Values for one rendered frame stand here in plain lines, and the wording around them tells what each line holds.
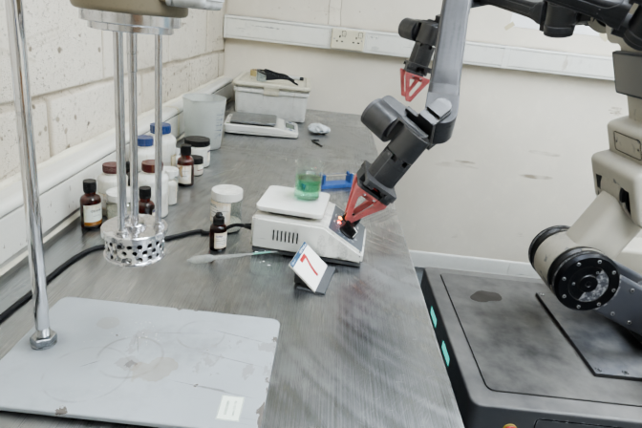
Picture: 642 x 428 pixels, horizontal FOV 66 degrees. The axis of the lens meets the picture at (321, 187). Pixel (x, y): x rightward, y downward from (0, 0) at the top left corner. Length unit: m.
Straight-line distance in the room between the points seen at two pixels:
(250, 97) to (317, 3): 0.58
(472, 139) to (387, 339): 1.83
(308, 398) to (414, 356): 0.16
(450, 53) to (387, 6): 1.35
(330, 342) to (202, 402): 0.19
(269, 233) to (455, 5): 0.59
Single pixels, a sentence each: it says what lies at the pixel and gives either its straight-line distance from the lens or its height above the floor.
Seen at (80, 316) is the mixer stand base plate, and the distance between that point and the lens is 0.73.
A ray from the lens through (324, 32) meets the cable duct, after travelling 2.27.
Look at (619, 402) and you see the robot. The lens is 1.47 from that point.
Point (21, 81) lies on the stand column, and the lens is 0.57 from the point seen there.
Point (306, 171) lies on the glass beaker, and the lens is 0.87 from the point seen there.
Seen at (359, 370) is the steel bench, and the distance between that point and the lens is 0.65.
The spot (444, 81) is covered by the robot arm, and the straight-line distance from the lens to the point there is 0.94.
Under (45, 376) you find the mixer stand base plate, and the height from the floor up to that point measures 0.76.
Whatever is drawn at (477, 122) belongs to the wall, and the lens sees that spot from 2.45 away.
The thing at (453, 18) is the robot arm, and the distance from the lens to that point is 1.06.
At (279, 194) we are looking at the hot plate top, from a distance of 0.92.
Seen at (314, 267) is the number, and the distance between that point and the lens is 0.83.
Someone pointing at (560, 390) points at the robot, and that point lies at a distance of 1.42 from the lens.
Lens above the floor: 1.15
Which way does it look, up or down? 19 degrees down
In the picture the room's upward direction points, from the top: 6 degrees clockwise
